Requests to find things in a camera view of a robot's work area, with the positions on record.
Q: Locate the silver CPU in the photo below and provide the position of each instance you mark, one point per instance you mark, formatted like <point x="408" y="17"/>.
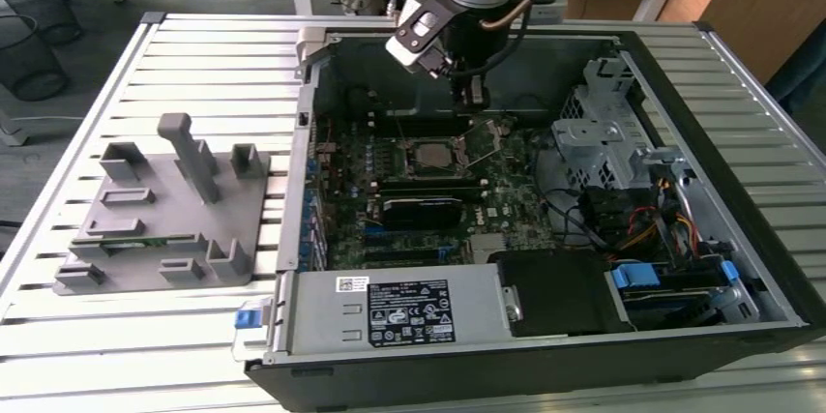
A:
<point x="435" y="154"/>

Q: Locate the wooden cabinet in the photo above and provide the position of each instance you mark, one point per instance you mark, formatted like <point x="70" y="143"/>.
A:
<point x="767" y="7"/>

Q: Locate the silver chipset heatsink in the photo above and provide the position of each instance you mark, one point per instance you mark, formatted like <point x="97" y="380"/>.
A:
<point x="487" y="243"/>

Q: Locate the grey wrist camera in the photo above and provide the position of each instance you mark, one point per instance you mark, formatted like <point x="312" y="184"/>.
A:
<point x="551" y="11"/>

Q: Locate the black RAM slot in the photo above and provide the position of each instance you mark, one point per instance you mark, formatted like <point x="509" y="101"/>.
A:
<point x="432" y="183"/>
<point x="432" y="187"/>
<point x="425" y="116"/>
<point x="425" y="127"/>
<point x="432" y="197"/>
<point x="425" y="133"/>
<point x="432" y="193"/>
<point x="425" y="121"/>

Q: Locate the grey stand base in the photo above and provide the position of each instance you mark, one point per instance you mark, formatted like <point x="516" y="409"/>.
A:
<point x="12" y="135"/>

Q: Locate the green RAM stick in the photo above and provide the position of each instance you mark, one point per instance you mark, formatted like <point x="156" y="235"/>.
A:
<point x="148" y="240"/>

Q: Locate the black PC case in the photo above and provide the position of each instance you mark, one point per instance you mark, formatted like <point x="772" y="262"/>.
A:
<point x="451" y="379"/>

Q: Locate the CPU socket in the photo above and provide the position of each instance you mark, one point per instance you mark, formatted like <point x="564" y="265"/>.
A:
<point x="408" y="166"/>

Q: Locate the grey parts rack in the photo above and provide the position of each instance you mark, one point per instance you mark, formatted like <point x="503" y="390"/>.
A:
<point x="173" y="229"/>

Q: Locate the blue disk carrier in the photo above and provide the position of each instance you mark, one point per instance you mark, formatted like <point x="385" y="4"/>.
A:
<point x="632" y="277"/>

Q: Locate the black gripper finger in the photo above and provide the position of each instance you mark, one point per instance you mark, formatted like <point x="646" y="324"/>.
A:
<point x="465" y="98"/>

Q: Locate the black expansion slot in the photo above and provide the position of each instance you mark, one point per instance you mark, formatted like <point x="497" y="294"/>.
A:
<point x="400" y="256"/>

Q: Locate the silver power supply unit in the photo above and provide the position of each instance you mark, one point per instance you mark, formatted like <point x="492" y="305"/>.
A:
<point x="309" y="311"/>

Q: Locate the metal drive cage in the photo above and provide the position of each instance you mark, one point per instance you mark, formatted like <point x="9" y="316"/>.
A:
<point x="593" y="142"/>

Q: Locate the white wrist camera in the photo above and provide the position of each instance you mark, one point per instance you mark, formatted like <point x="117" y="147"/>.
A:
<point x="412" y="45"/>

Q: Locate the blue plastic latch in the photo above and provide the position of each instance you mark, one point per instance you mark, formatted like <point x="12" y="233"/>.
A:
<point x="728" y="273"/>
<point x="248" y="320"/>

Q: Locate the green motherboard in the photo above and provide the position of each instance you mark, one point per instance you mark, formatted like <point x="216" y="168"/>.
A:
<point x="516" y="181"/>

